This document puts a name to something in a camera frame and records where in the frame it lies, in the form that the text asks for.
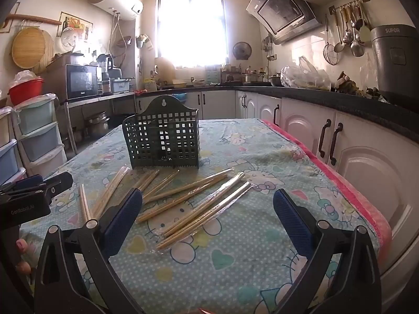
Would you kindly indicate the spice rack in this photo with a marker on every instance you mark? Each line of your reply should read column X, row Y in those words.
column 230, row 75

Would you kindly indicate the beige cutting board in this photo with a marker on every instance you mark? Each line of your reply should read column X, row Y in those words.
column 164, row 68

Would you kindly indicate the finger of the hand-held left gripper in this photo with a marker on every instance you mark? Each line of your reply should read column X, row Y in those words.
column 29, row 181
column 60, row 183

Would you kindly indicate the dark round wall fan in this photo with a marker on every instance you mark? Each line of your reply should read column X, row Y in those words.
column 242, row 50

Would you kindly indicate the round bamboo tray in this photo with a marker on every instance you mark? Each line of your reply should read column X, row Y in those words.
column 29, row 49

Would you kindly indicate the person's left hand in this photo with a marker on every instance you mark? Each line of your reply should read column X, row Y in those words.
column 22, row 246

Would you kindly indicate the black blender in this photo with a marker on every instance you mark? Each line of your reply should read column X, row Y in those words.
column 104, row 72

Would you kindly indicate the red plastic basin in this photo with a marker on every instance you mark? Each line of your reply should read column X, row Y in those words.
column 26, row 91

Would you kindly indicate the pastel plastic drawer unit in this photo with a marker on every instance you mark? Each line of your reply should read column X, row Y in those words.
column 39, row 130

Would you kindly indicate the green leafy vegetables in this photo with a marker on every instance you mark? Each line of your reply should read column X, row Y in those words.
column 374, row 94

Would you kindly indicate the steel kettles on counter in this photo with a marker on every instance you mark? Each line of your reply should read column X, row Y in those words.
column 275, row 80

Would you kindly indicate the steel pot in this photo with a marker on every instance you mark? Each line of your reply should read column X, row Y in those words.
column 253, row 78

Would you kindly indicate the green plastic utensil holder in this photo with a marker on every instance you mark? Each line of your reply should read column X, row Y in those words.
column 163, row 137

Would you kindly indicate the small white fan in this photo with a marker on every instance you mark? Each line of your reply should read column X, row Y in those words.
column 69, row 41

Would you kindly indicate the brown lumpy bundle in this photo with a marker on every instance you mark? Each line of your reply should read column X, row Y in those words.
column 347, row 83

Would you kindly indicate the white plastic drawer unit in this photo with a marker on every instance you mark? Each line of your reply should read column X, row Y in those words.
column 8, row 157

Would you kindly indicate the black range hood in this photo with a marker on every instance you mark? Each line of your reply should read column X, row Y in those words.
column 281, row 9

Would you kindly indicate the kitchen window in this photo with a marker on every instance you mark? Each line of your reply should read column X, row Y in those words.
column 191, row 29

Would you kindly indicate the wooden rolling pin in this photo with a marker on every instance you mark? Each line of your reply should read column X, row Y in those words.
column 32, row 19

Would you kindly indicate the grey kitchen appliance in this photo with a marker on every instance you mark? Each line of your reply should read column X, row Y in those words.
column 396, row 62

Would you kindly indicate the cartoon printed teal blanket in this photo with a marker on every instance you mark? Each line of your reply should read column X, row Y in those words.
column 229, row 268

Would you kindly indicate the group of chopsticks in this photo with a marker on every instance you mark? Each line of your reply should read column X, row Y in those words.
column 203, row 217

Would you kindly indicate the teal knife block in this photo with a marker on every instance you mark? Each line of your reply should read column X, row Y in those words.
column 212, row 75

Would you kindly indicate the small hanging utensils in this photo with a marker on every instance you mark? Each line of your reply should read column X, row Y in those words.
column 268, row 47

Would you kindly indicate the clear plastic bag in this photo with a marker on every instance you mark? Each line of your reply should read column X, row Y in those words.
column 304, row 78

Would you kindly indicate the metal shelf table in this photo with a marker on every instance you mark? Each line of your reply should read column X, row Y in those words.
column 98, row 99

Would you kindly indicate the blue plastic basin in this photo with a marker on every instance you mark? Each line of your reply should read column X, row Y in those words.
column 179, row 97

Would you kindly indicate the grey storage box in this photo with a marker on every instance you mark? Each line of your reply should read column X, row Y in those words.
column 121, row 85

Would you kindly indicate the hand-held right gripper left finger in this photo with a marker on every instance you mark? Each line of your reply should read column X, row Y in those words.
column 122, row 217

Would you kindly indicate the wall utensil rail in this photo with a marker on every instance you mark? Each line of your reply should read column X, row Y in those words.
column 348, row 4

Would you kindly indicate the row of hanging cooking utensils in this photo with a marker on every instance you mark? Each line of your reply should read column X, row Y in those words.
column 356, row 47

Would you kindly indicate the stacked steel pots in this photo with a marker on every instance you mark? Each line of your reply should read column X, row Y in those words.
column 97, row 124

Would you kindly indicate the black microwave oven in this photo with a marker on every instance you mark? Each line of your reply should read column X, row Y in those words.
column 81, row 81

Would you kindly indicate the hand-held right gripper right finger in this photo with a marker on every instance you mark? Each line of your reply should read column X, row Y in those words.
column 293, row 222

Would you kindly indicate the black countertop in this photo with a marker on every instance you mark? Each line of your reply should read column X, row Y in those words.
column 327, row 99

